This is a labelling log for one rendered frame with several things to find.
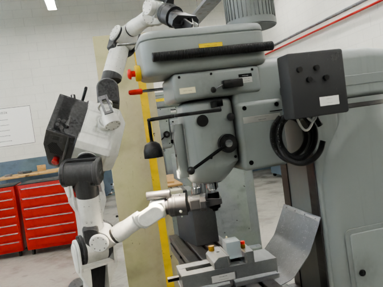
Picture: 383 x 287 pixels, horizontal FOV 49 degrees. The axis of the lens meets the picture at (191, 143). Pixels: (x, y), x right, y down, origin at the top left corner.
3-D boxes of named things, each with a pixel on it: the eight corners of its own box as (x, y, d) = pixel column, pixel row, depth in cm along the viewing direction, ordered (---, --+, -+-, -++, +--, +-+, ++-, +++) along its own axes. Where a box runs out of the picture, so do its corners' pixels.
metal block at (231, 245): (228, 259, 149) (225, 243, 148) (223, 254, 154) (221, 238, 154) (241, 257, 149) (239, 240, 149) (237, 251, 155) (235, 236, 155)
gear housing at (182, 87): (175, 101, 150) (171, 73, 149) (164, 106, 173) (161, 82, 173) (262, 90, 157) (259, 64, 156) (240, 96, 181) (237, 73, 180)
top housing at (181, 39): (145, 76, 146) (139, 30, 145) (138, 85, 172) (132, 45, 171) (269, 62, 157) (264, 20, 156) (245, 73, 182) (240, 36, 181)
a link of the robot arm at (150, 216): (167, 215, 162) (139, 233, 164) (168, 205, 171) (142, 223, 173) (157, 202, 161) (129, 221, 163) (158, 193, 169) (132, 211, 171)
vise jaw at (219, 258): (214, 269, 144) (212, 258, 144) (206, 259, 157) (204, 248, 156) (231, 266, 145) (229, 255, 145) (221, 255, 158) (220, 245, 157)
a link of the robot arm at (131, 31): (156, 19, 190) (133, 36, 204) (138, 7, 184) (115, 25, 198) (152, 39, 186) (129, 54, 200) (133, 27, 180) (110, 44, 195)
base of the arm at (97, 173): (62, 196, 162) (55, 172, 155) (68, 175, 172) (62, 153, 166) (101, 193, 162) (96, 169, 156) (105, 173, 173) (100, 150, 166)
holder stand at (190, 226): (196, 246, 197) (191, 205, 196) (179, 237, 217) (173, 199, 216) (219, 241, 202) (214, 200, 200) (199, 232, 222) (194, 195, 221)
